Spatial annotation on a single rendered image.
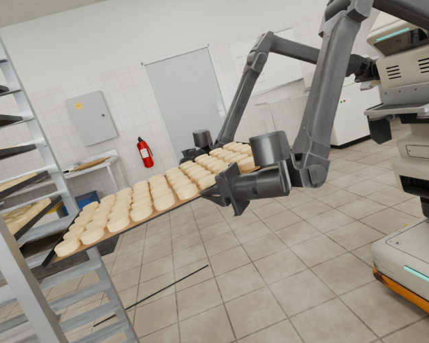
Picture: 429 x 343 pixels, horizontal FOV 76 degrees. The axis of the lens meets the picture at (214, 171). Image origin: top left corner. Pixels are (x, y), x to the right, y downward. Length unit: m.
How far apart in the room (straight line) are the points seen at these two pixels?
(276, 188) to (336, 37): 0.34
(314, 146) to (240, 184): 0.16
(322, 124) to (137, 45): 4.19
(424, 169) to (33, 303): 1.25
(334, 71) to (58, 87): 4.37
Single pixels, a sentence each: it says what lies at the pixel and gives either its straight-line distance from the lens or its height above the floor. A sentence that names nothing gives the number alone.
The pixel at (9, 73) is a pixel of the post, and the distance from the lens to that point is 1.08.
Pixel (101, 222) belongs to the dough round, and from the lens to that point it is 0.72.
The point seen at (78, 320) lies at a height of 0.59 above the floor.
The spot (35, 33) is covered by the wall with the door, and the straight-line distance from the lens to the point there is 4.95.
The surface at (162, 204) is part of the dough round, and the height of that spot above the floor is 1.01.
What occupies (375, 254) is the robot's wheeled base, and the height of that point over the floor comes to 0.23.
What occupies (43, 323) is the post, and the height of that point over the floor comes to 0.88.
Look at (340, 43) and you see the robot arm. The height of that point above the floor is 1.22.
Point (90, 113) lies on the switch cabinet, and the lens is 4.41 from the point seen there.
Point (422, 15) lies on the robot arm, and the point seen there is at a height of 1.23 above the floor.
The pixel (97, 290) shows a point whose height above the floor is 0.68.
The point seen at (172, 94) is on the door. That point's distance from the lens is 4.55.
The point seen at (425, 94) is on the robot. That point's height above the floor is 1.01.
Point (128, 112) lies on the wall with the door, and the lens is 4.53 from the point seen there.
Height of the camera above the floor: 1.19
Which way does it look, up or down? 13 degrees down
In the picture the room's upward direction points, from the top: 18 degrees counter-clockwise
